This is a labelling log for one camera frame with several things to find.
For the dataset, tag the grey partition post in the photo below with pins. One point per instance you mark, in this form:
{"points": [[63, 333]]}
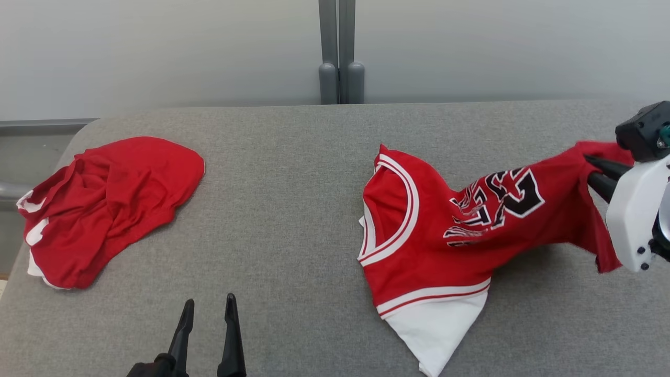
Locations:
{"points": [[328, 52], [350, 52]]}

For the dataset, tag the grey metal tube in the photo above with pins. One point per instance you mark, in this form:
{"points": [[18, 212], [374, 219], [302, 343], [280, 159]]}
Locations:
{"points": [[8, 192]]}

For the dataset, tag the red crumpled shorts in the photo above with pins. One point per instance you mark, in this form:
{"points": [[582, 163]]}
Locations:
{"points": [[115, 204]]}

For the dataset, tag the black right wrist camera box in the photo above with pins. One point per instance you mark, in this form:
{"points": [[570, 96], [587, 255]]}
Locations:
{"points": [[641, 131]]}

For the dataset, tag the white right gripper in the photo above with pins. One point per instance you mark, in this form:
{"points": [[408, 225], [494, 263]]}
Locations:
{"points": [[636, 214]]}

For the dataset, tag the grey partition base rail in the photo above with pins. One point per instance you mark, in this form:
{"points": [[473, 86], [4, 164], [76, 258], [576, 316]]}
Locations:
{"points": [[47, 127]]}

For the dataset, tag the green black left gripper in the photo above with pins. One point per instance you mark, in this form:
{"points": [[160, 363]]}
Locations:
{"points": [[154, 368]]}

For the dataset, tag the red number 23 jersey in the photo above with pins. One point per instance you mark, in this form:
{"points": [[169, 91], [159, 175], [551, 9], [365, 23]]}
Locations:
{"points": [[419, 262]]}

